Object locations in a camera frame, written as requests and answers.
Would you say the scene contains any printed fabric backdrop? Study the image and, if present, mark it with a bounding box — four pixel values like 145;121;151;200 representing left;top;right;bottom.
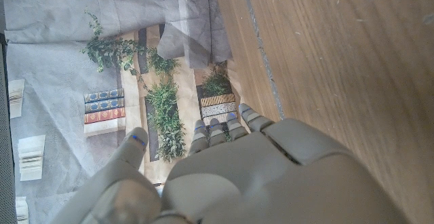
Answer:
1;0;251;224

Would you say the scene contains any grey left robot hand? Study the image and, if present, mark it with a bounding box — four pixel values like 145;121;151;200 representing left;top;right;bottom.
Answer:
50;102;408;224

